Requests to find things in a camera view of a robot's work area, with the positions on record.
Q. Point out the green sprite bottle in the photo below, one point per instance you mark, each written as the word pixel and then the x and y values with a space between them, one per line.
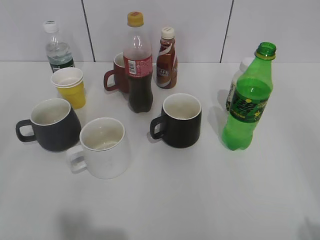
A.
pixel 252 91

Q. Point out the gray mug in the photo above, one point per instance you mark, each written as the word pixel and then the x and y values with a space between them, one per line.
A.
pixel 53 124

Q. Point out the yellow paper cup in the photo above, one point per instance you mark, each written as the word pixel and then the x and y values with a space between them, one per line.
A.
pixel 69 82

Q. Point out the black mug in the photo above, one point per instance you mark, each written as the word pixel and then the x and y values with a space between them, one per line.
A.
pixel 179 124

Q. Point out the brown coffee drink bottle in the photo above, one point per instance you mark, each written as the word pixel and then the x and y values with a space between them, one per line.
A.
pixel 167 61

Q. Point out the dark red mug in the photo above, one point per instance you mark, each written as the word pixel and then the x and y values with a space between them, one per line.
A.
pixel 118 72

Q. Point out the white mug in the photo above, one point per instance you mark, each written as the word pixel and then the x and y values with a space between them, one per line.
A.
pixel 104 149

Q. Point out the cola bottle yellow cap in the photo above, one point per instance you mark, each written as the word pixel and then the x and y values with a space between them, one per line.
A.
pixel 138 62

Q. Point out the white milk bottle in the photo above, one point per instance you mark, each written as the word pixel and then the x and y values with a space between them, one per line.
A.
pixel 243 66

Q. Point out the clear water bottle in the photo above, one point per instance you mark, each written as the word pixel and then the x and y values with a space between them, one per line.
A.
pixel 58 51

